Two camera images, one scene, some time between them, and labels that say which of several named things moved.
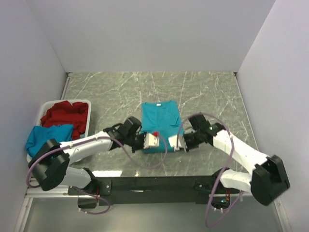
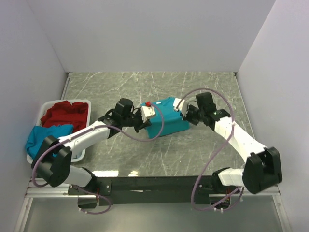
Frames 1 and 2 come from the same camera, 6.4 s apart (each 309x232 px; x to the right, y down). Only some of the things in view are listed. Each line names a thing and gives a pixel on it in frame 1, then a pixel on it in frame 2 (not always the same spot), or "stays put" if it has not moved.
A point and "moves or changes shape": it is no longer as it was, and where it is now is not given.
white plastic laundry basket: (48, 105) stays put
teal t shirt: (163, 117) moves or changes shape
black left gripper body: (136, 140) to (134, 119)
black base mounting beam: (151, 190) stays put
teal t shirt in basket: (37, 137) stays put
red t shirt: (63, 113) stays put
